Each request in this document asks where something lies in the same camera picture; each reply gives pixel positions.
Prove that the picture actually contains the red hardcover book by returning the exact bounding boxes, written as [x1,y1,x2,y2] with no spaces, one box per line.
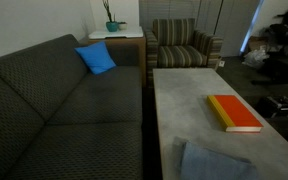
[206,94,264,134]

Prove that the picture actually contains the striped armchair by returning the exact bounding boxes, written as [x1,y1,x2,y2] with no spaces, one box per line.
[144,17,224,88]

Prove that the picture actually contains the wooden side table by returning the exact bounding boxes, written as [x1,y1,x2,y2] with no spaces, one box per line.
[79,35,147,88]

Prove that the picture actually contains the blue cushion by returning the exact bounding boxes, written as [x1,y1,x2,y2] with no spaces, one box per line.
[74,40,117,76]

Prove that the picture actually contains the white flat board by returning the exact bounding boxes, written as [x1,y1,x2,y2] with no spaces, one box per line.
[88,26,145,40]

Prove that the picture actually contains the small white plant pot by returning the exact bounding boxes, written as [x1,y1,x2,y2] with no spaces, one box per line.
[117,21,129,31]

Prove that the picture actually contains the teal pot with plant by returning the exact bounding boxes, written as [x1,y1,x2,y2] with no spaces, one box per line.
[101,0,119,33]

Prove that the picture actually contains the grey window blinds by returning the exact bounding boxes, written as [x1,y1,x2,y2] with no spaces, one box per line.
[138,0,202,31]

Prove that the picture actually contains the dark grey patterned sofa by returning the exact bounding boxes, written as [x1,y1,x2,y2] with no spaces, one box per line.
[0,33,144,180]

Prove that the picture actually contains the folded blue-grey cloth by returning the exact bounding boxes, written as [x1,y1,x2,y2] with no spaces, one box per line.
[172,136,261,180]

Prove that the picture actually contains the white plastic bag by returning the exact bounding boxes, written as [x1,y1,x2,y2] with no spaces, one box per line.
[242,45,270,70]

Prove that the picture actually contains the black box with white stripes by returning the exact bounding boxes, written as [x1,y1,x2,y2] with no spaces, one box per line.
[255,95,288,119]

